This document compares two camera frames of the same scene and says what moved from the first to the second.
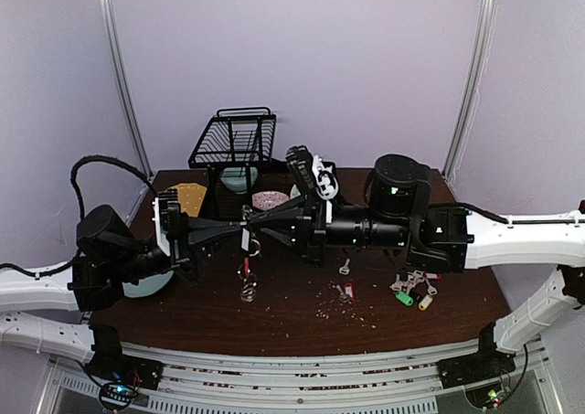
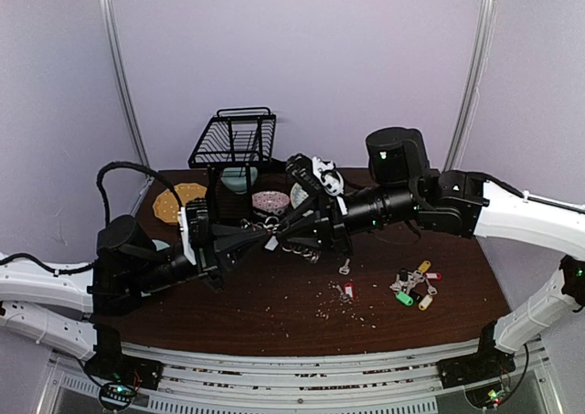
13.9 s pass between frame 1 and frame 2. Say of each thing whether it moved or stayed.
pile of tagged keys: stayed
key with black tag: moved
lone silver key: stayed
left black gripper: moved
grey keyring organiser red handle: moved
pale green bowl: stayed
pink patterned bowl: stayed
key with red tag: stayed
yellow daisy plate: stayed
